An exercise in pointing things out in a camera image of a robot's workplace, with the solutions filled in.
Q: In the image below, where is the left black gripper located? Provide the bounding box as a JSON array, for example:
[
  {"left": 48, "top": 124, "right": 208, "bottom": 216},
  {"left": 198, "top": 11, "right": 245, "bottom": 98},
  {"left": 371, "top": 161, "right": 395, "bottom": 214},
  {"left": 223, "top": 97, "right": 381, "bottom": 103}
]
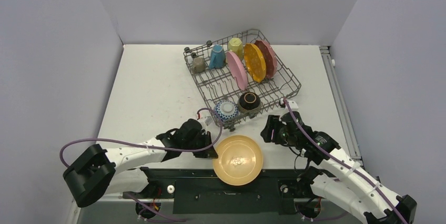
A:
[{"left": 183, "top": 131, "right": 218, "bottom": 158}]

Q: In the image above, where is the beige bear print plate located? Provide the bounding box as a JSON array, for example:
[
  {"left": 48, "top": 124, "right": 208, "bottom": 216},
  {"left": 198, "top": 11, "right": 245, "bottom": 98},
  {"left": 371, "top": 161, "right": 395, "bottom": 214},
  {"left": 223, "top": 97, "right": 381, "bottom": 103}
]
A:
[{"left": 212, "top": 135, "right": 263, "bottom": 186}]

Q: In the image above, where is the dark brown glazed bowl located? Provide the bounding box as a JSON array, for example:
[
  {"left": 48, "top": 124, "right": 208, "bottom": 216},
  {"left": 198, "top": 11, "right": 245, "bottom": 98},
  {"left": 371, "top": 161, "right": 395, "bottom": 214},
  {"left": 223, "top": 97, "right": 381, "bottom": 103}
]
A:
[{"left": 238, "top": 91, "right": 261, "bottom": 113}]

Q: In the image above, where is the orange patterned small bowl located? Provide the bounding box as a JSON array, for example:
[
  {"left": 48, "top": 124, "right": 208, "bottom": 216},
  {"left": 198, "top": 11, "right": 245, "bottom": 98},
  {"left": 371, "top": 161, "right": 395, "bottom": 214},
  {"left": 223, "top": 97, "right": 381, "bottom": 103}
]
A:
[{"left": 214, "top": 99, "right": 239, "bottom": 121}]

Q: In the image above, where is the grey wire dish rack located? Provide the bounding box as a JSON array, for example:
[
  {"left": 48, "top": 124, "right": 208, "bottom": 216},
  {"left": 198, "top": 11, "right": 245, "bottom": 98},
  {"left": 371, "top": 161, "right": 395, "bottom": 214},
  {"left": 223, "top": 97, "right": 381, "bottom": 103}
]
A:
[{"left": 184, "top": 29, "right": 301, "bottom": 131}]

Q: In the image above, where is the pink polka dot plate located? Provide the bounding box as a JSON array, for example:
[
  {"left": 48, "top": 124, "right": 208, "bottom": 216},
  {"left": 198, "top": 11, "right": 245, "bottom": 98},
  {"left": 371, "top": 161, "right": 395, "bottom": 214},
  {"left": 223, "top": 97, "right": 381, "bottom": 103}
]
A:
[{"left": 255, "top": 40, "right": 278, "bottom": 79}]

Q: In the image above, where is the light pink bottom plate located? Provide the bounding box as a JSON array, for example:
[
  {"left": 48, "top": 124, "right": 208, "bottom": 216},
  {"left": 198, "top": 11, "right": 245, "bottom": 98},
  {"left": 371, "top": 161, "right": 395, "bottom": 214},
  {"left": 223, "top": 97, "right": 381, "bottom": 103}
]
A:
[{"left": 226, "top": 51, "right": 248, "bottom": 90}]

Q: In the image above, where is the yellow plate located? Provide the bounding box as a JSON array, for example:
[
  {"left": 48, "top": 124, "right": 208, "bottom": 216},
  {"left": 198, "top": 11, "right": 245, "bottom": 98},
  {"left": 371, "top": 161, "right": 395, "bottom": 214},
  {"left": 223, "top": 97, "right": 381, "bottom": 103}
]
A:
[{"left": 244, "top": 43, "right": 266, "bottom": 83}]

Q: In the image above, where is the small grey cup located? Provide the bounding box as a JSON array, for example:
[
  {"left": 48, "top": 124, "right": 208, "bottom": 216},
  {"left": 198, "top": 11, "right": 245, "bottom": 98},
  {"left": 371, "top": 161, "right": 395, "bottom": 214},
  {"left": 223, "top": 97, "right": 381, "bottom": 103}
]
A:
[{"left": 192, "top": 57, "right": 206, "bottom": 73}]

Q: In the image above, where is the blue handled white mug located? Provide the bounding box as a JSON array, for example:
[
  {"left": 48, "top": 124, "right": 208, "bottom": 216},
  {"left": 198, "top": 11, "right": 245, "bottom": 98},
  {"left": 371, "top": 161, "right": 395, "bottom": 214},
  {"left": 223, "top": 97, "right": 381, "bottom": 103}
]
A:
[{"left": 208, "top": 44, "right": 226, "bottom": 69}]

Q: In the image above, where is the yellow green mug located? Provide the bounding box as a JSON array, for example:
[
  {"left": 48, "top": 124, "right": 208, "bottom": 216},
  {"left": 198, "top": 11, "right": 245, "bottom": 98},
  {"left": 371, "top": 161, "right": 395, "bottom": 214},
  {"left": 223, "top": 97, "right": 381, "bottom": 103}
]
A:
[{"left": 227, "top": 37, "right": 244, "bottom": 60}]

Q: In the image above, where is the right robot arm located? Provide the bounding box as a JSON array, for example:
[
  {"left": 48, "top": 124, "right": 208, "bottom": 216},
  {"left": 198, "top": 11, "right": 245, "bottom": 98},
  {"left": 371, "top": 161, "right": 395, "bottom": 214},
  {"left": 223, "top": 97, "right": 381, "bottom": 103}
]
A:
[{"left": 260, "top": 111, "right": 417, "bottom": 223}]

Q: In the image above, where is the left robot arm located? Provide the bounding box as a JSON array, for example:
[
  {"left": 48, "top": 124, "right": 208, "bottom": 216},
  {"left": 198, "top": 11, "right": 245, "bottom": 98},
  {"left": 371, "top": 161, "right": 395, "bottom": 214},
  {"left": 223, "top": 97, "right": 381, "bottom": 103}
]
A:
[{"left": 63, "top": 119, "right": 218, "bottom": 208}]

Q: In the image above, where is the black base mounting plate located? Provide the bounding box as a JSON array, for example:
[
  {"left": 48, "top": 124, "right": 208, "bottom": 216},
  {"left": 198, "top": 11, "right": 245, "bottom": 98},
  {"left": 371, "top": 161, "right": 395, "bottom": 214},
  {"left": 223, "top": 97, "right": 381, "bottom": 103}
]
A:
[{"left": 125, "top": 168, "right": 321, "bottom": 217}]

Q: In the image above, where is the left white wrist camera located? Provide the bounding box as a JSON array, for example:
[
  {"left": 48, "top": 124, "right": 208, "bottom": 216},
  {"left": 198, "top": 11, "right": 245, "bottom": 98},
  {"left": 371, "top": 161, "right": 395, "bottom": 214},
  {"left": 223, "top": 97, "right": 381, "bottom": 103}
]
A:
[{"left": 197, "top": 116, "right": 213, "bottom": 128}]

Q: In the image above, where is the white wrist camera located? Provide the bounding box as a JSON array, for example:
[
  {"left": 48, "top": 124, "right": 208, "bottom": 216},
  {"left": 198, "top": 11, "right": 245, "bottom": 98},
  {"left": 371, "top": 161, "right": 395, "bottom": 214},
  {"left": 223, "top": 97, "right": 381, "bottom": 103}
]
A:
[
  {"left": 197, "top": 116, "right": 213, "bottom": 128},
  {"left": 279, "top": 98, "right": 299, "bottom": 111}
]

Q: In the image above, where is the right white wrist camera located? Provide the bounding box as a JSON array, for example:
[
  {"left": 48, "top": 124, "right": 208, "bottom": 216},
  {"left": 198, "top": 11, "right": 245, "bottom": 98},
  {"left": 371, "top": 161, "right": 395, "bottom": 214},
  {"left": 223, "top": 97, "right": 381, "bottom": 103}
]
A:
[{"left": 279, "top": 98, "right": 299, "bottom": 111}]

